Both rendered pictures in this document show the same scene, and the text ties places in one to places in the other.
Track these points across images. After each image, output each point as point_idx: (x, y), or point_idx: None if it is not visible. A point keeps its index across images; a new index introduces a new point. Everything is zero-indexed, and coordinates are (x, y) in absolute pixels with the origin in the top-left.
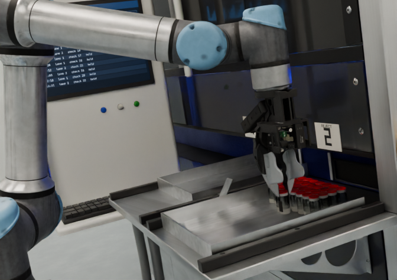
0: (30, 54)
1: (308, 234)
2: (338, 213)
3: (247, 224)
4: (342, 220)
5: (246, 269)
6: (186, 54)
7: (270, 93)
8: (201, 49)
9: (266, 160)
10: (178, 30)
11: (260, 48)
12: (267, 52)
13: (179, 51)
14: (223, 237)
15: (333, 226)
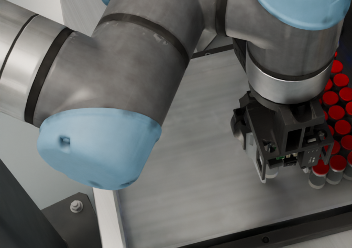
0: None
1: (280, 246)
2: (344, 210)
3: (212, 153)
4: (343, 229)
5: None
6: (59, 168)
7: (272, 105)
8: (89, 177)
9: (250, 138)
10: (44, 108)
11: (268, 49)
12: (280, 62)
13: (42, 158)
14: (167, 181)
15: (325, 235)
